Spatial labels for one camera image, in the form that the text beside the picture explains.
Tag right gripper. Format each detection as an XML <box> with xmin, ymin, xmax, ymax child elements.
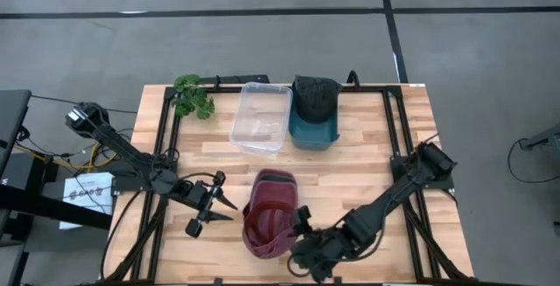
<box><xmin>286</xmin><ymin>205</ymin><xmax>351</xmax><ymax>283</ymax></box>

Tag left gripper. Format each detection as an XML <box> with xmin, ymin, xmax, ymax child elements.
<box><xmin>183</xmin><ymin>170</ymin><xmax>240</xmax><ymax>240</ymax></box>

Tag red baseball cap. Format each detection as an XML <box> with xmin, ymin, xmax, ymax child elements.
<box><xmin>241</xmin><ymin>168</ymin><xmax>301</xmax><ymax>260</ymax></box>

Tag black baseball cap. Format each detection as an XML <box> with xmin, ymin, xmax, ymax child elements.
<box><xmin>290</xmin><ymin>74</ymin><xmax>344</xmax><ymax>125</ymax></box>

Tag clear plastic bin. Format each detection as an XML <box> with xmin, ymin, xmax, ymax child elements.
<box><xmin>228</xmin><ymin>80</ymin><xmax>294</xmax><ymax>158</ymax></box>

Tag teal plastic bin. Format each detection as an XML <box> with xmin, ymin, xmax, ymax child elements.
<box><xmin>287</xmin><ymin>85</ymin><xmax>341</xmax><ymax>151</ymax></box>

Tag green artificial plant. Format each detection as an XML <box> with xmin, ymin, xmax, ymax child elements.
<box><xmin>171</xmin><ymin>73</ymin><xmax>216</xmax><ymax>121</ymax></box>

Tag white printed paper sheet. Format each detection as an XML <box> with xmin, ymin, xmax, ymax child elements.
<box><xmin>59</xmin><ymin>171</ymin><xmax>116</xmax><ymax>231</ymax></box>

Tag black equipment stand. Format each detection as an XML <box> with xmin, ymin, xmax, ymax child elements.
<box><xmin>0</xmin><ymin>152</ymin><xmax>113</xmax><ymax>286</ymax></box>

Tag dark grey side table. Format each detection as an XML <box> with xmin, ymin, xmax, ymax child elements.
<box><xmin>0</xmin><ymin>88</ymin><xmax>32</xmax><ymax>178</ymax></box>

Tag grey furniture leg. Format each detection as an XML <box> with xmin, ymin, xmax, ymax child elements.
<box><xmin>520</xmin><ymin>122</ymin><xmax>560</xmax><ymax>150</ymax></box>

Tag yellow floor cable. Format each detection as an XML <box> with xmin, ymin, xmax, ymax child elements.
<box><xmin>12</xmin><ymin>141</ymin><xmax>119</xmax><ymax>171</ymax></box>

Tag thin black cable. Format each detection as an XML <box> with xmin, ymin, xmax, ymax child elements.
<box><xmin>30</xmin><ymin>94</ymin><xmax>139</xmax><ymax>115</ymax></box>

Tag black aluminium rig frame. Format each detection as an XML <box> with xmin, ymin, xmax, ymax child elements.
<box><xmin>94</xmin><ymin>72</ymin><xmax>478</xmax><ymax>286</ymax></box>

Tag black floor cable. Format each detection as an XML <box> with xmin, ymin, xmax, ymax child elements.
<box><xmin>507</xmin><ymin>136</ymin><xmax>560</xmax><ymax>185</ymax></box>

